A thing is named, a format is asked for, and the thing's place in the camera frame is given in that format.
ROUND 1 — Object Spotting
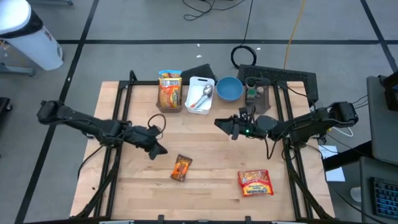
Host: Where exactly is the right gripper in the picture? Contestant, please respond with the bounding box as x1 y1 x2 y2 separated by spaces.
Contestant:
214 114 261 141

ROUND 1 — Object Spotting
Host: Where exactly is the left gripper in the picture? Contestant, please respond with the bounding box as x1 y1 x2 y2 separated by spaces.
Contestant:
132 125 169 161

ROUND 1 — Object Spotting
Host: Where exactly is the orange taco mix pouch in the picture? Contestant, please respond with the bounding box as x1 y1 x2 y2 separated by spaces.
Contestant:
170 154 193 182

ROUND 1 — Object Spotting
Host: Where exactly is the silver spoon with orange handle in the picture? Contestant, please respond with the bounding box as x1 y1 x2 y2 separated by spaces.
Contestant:
190 90 212 109

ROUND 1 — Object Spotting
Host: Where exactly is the white plastic bin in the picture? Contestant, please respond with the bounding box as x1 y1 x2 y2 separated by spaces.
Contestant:
185 76 216 115

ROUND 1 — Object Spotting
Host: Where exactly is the orange ramen packet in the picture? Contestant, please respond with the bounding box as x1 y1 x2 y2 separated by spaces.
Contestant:
158 84 182 109

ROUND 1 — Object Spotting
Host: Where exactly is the red ramen packet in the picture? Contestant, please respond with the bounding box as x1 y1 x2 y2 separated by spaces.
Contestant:
237 169 275 198

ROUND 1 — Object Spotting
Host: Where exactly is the blue bowl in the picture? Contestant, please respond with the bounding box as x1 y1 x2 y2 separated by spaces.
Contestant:
216 76 244 102

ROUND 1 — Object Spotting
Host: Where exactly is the grey plastic bin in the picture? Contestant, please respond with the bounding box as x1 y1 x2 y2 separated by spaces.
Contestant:
244 77 272 115
155 76 183 113

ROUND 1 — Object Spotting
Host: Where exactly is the black triangular panel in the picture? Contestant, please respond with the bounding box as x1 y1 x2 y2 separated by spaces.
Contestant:
179 63 217 83

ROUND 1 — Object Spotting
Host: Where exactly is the black perforated panel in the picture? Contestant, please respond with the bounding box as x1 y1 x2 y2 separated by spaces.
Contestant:
236 64 320 108

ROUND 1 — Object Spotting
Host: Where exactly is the white paper sheet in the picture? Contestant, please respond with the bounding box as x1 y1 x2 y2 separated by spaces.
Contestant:
317 144 346 183

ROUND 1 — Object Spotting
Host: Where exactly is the black desk beam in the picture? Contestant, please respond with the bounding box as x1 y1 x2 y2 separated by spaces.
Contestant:
322 140 373 172

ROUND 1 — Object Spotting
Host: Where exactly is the white round device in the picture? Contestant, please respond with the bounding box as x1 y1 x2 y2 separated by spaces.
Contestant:
349 186 363 203

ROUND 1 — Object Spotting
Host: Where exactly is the grey desk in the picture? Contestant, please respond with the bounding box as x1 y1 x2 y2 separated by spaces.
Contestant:
366 74 398 166

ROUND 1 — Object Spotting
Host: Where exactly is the black caster wheel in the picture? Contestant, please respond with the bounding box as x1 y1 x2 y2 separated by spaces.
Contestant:
0 97 12 113

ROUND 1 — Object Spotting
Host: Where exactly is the metal floor stand base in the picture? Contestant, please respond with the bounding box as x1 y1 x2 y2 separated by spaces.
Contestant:
0 40 35 77

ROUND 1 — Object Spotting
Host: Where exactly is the white trash can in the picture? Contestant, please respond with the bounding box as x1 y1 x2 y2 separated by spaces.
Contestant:
0 0 64 72

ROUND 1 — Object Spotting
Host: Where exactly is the backlit keyboard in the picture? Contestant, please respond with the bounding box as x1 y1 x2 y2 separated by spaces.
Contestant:
369 176 398 220

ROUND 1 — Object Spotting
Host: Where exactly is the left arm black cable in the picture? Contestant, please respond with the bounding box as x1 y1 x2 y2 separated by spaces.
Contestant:
147 113 167 140

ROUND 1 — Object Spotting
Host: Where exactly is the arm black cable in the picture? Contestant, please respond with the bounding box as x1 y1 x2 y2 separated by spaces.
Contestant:
147 113 167 140
263 135 285 161

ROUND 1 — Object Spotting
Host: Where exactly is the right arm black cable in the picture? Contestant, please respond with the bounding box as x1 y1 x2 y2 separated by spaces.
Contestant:
263 135 285 161

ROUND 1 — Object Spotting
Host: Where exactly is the coiled black cable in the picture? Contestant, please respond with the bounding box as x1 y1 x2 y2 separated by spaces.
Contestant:
230 0 257 70

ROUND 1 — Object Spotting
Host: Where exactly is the yellow cable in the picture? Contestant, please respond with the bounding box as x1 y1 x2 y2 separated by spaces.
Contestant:
283 0 308 70

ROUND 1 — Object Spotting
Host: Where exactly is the loose black floor cable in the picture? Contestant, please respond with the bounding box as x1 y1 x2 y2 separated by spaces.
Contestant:
182 0 247 22

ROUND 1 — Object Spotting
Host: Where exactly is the white cable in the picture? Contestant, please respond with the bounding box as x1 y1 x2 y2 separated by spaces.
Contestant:
337 126 354 138

